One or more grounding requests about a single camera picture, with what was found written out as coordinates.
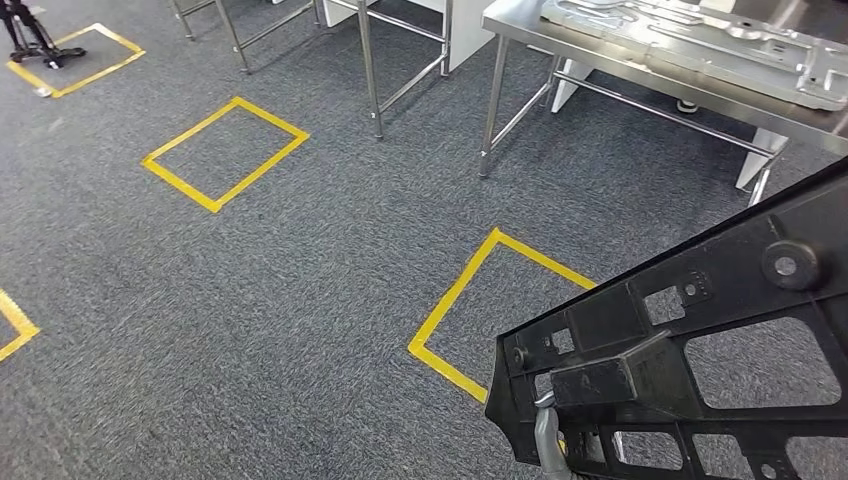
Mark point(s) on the yellow floor tape square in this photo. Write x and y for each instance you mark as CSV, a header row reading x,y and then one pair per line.
x,y
99,76
448,301
179,187

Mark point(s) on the grey machined metal plate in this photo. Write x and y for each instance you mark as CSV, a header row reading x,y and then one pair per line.
x,y
696,40

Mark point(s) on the black floor stand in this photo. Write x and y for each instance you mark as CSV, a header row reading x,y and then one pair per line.
x,y
33,40

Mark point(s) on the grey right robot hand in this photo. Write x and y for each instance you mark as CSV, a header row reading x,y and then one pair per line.
x,y
550,437

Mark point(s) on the black plastic plate frame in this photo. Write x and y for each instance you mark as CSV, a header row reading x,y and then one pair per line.
x,y
729,278

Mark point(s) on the stainless steel workbench table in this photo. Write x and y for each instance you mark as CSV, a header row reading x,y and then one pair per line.
x,y
517,16

